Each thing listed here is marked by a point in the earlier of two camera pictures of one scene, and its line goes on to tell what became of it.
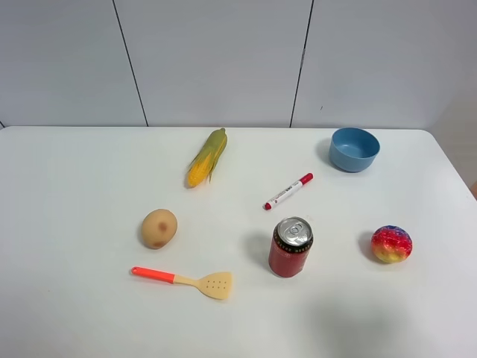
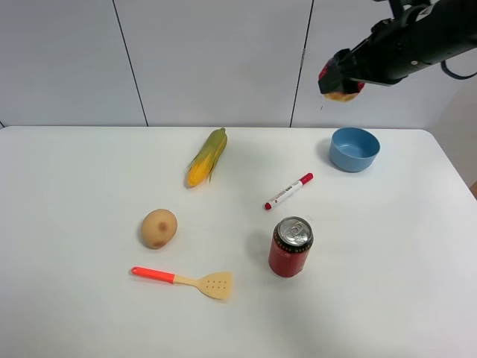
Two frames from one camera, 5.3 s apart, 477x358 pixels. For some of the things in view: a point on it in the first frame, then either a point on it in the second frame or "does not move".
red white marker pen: (303, 181) does not move
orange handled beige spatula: (214, 285) does not move
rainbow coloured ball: (391, 243) → (341, 97)
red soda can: (290, 245) does not move
